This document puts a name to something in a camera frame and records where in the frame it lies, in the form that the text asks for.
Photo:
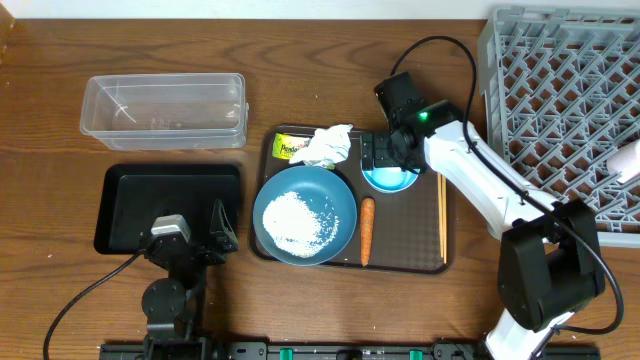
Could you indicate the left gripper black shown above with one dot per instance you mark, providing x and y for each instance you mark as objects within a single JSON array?
[{"x": 195, "y": 248}]

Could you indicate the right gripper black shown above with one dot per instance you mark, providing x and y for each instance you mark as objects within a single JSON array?
[{"x": 377, "y": 143}]

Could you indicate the light blue bowl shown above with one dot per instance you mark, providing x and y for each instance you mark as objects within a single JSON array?
[{"x": 390, "y": 179}]

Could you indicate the wooden chopstick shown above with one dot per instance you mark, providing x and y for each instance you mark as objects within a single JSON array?
[
  {"x": 441, "y": 217},
  {"x": 444, "y": 188}
]

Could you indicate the pale pink cup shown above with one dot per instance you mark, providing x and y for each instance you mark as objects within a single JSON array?
[{"x": 625, "y": 162}]

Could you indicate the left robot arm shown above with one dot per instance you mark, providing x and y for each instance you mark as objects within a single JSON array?
[{"x": 174, "y": 305}]

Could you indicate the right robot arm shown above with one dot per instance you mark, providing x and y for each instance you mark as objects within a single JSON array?
[{"x": 550, "y": 265}]

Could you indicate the grey dishwasher rack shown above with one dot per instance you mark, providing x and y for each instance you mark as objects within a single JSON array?
[{"x": 561, "y": 91}]

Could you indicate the orange carrot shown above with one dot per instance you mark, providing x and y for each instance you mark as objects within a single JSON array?
[{"x": 367, "y": 219}]

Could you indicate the crumpled white paper napkin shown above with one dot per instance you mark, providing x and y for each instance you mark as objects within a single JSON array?
[{"x": 326, "y": 148}]

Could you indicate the white rice pile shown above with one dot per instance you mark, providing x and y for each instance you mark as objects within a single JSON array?
[{"x": 296, "y": 228}]

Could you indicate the dark blue plate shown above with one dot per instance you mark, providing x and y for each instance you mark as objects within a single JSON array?
[{"x": 322, "y": 187}]

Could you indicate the brown serving tray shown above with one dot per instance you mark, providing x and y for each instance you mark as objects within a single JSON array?
[{"x": 406, "y": 227}]

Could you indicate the black plastic tray bin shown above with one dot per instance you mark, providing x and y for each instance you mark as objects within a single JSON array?
[{"x": 135, "y": 195}]

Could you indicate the yellow green snack wrapper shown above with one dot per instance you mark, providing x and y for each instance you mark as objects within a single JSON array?
[{"x": 285, "y": 145}]

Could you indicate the clear plastic storage bin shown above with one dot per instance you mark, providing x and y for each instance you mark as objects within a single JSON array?
[{"x": 178, "y": 111}]

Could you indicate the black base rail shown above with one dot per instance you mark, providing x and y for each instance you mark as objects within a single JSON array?
[{"x": 300, "y": 351}]

